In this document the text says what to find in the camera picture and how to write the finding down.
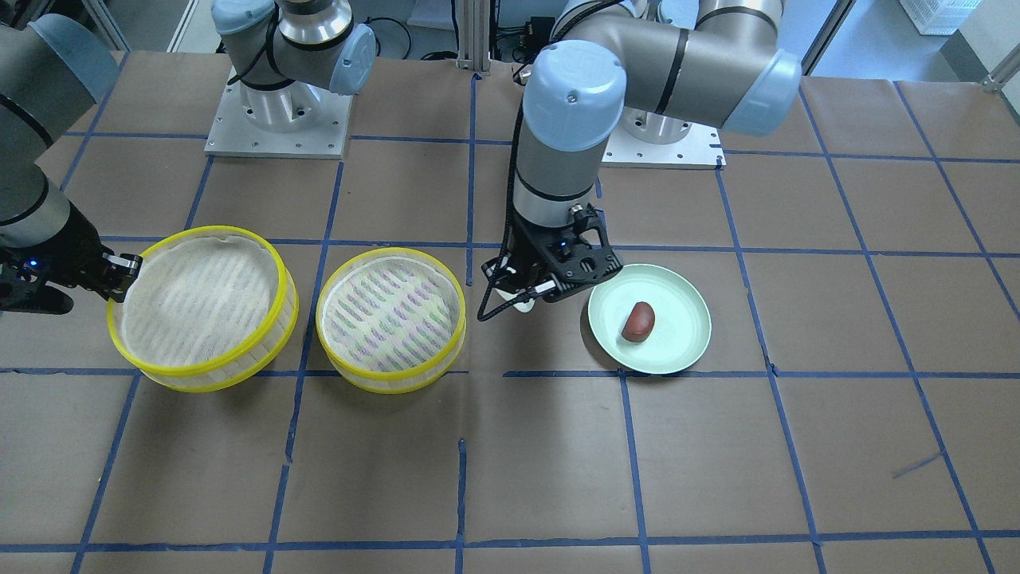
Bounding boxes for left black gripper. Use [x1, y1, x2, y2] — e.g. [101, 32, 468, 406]
[500, 204, 624, 302]

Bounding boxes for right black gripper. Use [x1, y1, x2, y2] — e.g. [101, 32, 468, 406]
[1, 206, 143, 315]

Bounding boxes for yellow steamer layer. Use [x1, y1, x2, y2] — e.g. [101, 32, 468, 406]
[106, 226, 299, 393]
[316, 247, 467, 395]

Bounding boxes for white bun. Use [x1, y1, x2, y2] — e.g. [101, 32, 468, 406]
[512, 297, 536, 313]

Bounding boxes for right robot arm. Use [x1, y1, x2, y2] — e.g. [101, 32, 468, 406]
[1, 1, 378, 315]

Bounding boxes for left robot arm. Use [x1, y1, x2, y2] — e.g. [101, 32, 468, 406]
[482, 1, 802, 306]

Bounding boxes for brown bun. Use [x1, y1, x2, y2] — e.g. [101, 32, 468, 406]
[622, 301, 656, 343]

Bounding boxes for light green plate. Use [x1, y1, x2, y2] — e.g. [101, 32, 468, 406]
[587, 264, 712, 375]

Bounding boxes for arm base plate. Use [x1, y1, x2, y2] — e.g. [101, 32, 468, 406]
[204, 81, 355, 160]
[602, 108, 726, 170]

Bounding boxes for aluminium frame post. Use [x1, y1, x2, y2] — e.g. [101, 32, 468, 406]
[452, 1, 495, 77]

